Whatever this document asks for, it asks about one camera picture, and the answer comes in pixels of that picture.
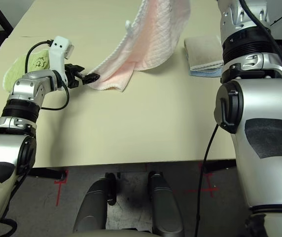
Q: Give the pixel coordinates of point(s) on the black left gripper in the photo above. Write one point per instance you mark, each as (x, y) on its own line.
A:
(72, 76)

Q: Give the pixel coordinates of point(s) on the pink fluffy towel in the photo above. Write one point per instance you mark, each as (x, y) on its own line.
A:
(151, 37)

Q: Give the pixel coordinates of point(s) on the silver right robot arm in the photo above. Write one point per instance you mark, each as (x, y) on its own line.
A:
(254, 98)

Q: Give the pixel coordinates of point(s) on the green folded towel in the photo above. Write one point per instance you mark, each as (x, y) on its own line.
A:
(12, 74)

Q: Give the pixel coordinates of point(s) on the blue folded towel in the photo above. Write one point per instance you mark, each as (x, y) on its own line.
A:
(205, 73)

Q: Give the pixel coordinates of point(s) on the beige folded towel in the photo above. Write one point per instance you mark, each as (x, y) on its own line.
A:
(202, 51)

